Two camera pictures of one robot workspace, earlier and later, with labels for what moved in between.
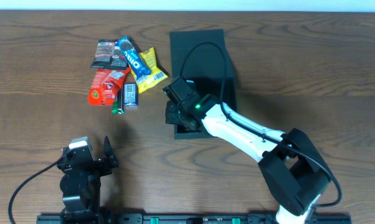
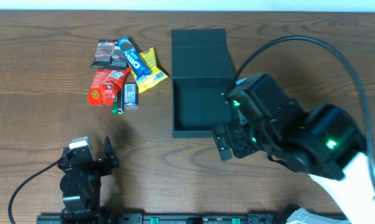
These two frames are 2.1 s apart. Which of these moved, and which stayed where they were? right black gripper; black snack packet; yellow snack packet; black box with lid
Moved: right black gripper
Stayed: yellow snack packet; black box with lid; black snack packet
